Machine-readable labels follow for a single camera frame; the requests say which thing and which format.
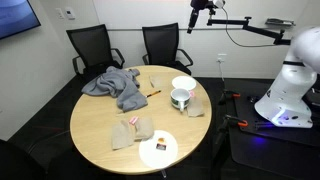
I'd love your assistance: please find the black clamp orange handle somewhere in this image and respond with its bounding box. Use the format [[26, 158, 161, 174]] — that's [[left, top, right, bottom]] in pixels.
[[218, 89, 242, 106], [213, 114, 249, 144]]

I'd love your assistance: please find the large white plate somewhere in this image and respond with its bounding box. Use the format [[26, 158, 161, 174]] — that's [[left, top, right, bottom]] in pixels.
[[171, 75, 197, 92]]

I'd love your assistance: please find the gray hoodie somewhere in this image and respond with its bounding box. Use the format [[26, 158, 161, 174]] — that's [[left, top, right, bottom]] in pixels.
[[81, 65, 149, 113]]

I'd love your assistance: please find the white mug green band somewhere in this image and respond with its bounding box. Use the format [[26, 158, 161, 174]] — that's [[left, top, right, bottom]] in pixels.
[[170, 87, 192, 113]]

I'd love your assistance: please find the white power outlet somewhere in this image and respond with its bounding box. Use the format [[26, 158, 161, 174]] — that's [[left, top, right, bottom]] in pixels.
[[216, 53, 228, 64]]

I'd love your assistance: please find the wall mounted TV screen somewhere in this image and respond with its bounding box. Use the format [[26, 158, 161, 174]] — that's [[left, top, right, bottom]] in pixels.
[[0, 0, 42, 40]]

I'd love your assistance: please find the orange and black pen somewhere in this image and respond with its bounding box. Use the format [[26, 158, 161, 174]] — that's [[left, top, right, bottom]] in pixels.
[[145, 89, 162, 99]]

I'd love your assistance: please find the white wall whiteboard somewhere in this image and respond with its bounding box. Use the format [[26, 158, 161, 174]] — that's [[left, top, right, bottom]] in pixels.
[[92, 0, 311, 32]]

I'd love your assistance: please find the white cable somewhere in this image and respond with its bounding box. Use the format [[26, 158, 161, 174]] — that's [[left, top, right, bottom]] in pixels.
[[218, 60, 226, 83]]

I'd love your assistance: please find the black robot base board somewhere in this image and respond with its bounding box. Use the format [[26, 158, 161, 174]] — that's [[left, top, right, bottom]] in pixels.
[[229, 87, 320, 148]]

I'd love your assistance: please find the white light switch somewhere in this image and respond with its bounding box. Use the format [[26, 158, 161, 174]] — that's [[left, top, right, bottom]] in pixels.
[[55, 7, 65, 20]]

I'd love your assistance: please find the small white plate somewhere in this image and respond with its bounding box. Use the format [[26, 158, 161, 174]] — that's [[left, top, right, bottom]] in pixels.
[[138, 129, 179, 170]]

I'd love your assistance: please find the brown paper napkin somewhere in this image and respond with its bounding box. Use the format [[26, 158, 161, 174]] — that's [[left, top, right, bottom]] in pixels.
[[110, 119, 135, 151], [148, 74, 164, 89], [186, 96, 205, 118], [134, 116, 155, 141]]

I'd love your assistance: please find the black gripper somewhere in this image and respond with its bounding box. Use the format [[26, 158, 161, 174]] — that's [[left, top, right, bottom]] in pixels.
[[186, 0, 214, 34]]

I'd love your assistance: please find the gray whiteboard tray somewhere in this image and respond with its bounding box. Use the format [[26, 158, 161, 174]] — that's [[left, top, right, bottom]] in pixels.
[[264, 17, 296, 28]]

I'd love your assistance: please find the white wall thermostat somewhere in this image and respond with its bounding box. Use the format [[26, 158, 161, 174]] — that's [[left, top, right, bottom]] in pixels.
[[64, 7, 76, 21]]

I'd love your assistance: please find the black mesh office chair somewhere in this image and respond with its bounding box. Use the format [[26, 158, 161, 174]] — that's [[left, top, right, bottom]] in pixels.
[[141, 22, 194, 76], [65, 23, 126, 79]]

